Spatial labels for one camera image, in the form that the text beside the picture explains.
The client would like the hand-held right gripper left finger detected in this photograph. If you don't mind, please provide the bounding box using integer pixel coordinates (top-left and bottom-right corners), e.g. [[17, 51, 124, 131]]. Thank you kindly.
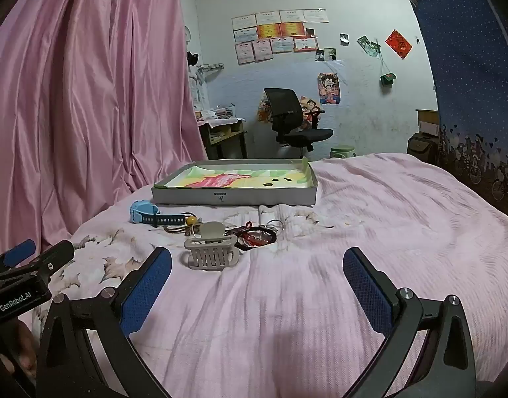
[[35, 246, 173, 398]]

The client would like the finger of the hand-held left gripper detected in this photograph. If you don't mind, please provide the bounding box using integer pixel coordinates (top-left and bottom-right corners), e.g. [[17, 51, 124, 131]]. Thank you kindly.
[[0, 239, 37, 272], [14, 240, 75, 277]]

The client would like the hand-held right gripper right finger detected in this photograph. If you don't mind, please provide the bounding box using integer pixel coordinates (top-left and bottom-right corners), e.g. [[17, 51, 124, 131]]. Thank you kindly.
[[343, 247, 478, 398]]

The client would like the grey watch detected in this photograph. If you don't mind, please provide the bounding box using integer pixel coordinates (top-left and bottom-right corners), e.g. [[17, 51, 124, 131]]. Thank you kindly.
[[184, 221, 240, 271]]

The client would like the blue kids smartwatch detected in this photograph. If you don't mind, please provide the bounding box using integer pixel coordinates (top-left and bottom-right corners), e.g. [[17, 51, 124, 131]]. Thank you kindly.
[[130, 200, 186, 227]]

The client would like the hair tie with yellow bead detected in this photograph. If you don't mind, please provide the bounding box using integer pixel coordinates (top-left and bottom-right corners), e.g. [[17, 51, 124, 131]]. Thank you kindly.
[[163, 212, 202, 233]]

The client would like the shallow grey cardboard box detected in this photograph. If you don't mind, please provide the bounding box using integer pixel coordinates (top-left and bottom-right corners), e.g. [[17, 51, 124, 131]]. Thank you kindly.
[[151, 157, 319, 207]]

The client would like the black hair tie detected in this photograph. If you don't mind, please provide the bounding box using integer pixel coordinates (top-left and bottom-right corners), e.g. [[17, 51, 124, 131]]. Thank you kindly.
[[254, 225, 278, 244]]

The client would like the red cord bracelet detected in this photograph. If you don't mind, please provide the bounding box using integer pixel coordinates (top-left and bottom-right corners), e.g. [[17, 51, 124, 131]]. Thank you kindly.
[[237, 222, 277, 251]]

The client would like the person's left hand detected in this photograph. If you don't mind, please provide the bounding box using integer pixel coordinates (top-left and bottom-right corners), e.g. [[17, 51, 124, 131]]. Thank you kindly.
[[16, 321, 41, 380]]

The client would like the pink floral bed blanket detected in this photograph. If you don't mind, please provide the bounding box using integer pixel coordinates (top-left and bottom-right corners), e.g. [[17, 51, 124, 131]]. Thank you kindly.
[[20, 153, 508, 398]]

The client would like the colourful drawing paper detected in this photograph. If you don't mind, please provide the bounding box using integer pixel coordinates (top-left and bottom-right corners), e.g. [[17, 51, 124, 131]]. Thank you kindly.
[[156, 164, 312, 189]]

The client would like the green plastic stool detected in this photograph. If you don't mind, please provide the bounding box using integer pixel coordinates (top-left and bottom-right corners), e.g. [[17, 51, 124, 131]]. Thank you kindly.
[[330, 144, 357, 159]]

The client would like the brown bag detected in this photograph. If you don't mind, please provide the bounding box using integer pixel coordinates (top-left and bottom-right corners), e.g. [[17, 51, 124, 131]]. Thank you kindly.
[[407, 133, 439, 162]]

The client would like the pink satin curtain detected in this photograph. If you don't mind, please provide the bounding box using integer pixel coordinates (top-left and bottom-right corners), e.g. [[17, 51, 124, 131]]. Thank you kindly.
[[0, 0, 209, 295]]

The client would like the wooden desk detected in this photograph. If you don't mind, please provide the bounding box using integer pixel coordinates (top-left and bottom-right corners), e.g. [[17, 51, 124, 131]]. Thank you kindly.
[[198, 117, 248, 160]]

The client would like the wooden cabinet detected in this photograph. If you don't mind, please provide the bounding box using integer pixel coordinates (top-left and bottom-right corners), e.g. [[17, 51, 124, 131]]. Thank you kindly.
[[415, 109, 439, 137]]

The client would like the pile of papers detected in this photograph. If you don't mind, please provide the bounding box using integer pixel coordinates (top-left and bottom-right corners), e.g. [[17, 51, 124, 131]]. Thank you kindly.
[[196, 108, 238, 122]]

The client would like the black office chair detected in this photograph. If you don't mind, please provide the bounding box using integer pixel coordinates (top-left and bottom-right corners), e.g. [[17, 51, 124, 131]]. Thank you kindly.
[[264, 88, 334, 152]]

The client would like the colourful floral bag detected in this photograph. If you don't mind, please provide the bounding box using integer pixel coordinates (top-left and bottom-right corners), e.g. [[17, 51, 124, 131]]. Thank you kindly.
[[258, 93, 273, 123]]

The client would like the blue printed curtain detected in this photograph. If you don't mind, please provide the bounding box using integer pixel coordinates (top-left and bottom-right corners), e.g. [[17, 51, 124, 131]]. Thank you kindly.
[[406, 0, 508, 227]]

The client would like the cartoon wall poster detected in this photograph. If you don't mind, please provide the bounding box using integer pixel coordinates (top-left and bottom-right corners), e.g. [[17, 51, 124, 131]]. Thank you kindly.
[[318, 73, 342, 105], [299, 97, 326, 131]]

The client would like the wire wall rack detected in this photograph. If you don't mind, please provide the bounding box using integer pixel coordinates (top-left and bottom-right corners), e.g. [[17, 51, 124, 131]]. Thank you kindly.
[[196, 63, 225, 79]]

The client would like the green wall photo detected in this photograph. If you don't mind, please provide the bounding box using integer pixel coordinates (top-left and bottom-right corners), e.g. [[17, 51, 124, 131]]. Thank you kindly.
[[357, 35, 381, 56]]

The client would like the red paper wall decoration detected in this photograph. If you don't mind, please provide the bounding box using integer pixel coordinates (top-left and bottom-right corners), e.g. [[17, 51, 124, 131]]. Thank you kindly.
[[385, 30, 413, 59]]

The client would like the group of wall certificates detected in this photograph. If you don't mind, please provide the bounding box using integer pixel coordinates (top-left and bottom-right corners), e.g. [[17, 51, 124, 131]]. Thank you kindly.
[[231, 8, 330, 66]]

